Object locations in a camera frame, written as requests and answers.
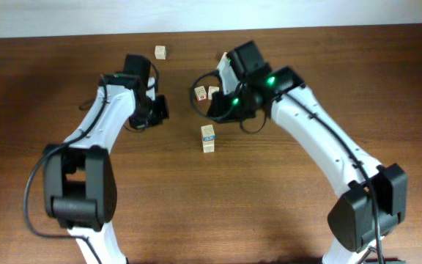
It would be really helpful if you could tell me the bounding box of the wooden block blue side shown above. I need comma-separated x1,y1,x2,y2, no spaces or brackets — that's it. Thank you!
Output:
201,125,215,142

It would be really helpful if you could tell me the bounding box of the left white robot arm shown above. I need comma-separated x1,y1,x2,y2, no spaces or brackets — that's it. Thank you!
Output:
43,73,169,263

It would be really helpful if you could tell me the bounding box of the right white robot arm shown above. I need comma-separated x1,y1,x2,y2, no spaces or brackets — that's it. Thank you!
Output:
208,66,408,263

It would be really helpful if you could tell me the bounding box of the wooden block red side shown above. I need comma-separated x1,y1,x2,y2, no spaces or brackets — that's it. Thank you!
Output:
221,52,229,61

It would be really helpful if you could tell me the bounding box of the wooden block red letter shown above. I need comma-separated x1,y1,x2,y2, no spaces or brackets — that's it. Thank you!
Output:
193,86,207,101

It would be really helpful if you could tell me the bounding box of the far wooden block green side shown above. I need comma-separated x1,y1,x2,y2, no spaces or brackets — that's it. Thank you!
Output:
155,45,167,60

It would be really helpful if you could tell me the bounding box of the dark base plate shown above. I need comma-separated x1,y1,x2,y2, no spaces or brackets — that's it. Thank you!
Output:
363,259,407,264

